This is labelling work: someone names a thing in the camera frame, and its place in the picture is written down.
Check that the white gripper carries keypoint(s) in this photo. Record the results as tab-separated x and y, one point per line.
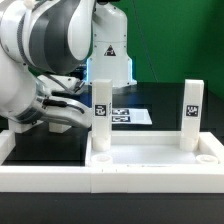
64	111

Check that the white desk top tray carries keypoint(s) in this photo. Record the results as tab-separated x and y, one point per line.
155	148

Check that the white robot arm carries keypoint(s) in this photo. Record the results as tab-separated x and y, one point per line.
54	37

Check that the fiducial marker sheet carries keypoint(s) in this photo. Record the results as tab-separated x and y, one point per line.
131	116

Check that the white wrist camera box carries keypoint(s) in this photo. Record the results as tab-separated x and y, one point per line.
63	84

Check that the white U-shaped fence wall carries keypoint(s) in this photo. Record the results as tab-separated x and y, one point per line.
107	178

